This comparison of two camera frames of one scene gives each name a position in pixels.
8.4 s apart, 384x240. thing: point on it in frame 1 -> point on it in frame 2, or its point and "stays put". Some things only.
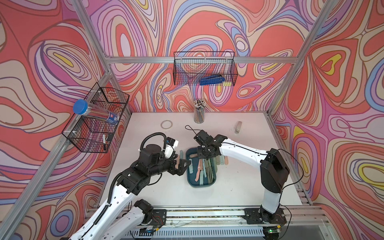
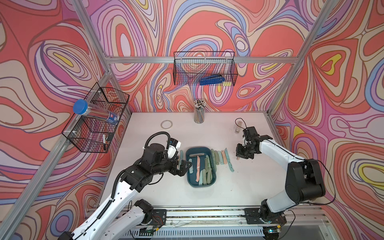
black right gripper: (200, 155) -> (239, 153)
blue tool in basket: (215, 79) stays put
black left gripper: (180, 171) stays put
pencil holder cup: (199, 111) stays put
